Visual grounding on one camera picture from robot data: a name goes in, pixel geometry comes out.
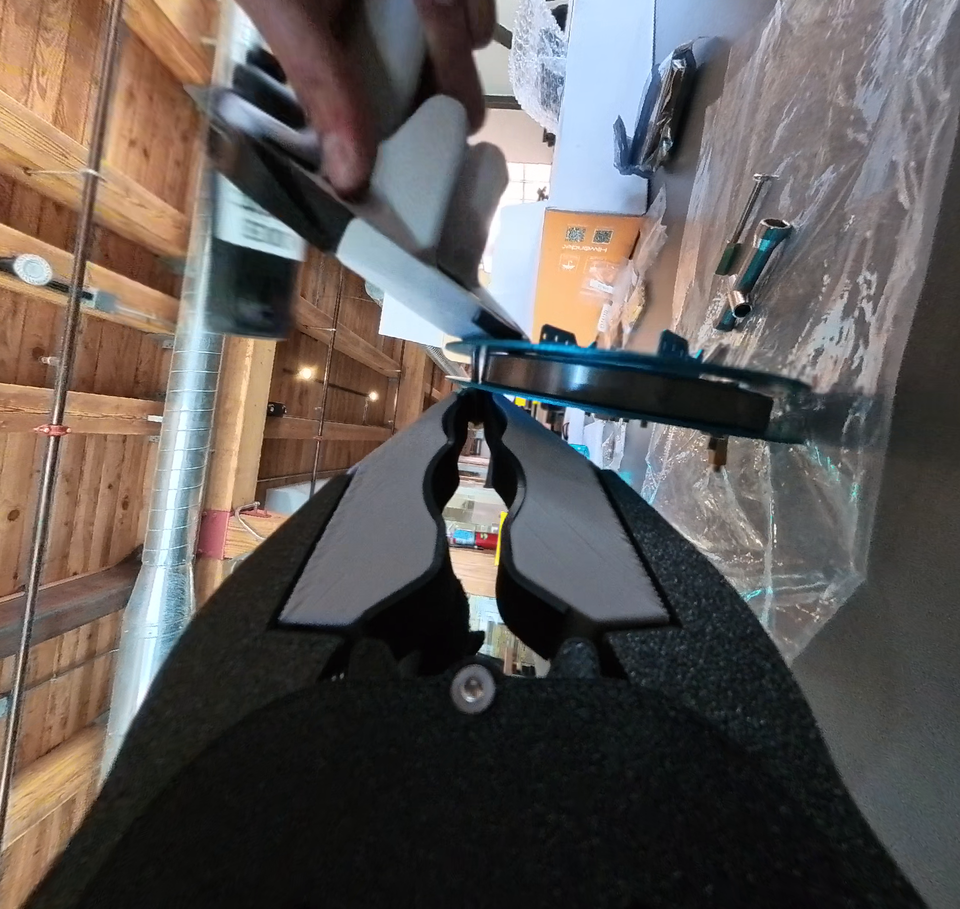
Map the thin metal ceiling pipe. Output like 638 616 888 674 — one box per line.
0 0 135 801

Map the orange white cardboard box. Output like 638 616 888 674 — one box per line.
377 0 659 349

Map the person's right hand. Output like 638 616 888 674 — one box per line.
216 0 501 201

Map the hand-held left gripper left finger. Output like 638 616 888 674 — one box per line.
276 391 460 630

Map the small black socket wrench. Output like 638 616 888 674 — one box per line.
713 217 796 334

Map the bubble wrap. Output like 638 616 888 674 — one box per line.
507 0 571 132

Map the silver ventilation duct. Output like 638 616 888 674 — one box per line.
99 0 228 775

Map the clear plastic bag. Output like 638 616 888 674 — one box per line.
643 0 960 664

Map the shiny foil bag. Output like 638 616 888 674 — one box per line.
612 36 711 177

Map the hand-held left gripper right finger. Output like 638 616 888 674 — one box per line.
486 397 673 630

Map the pile of small hardware bags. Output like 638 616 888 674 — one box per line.
591 187 670 342

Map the blue round turntable assembly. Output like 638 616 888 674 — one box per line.
446 322 817 469

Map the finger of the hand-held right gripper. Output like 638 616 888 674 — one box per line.
333 93 532 344
437 141 513 293

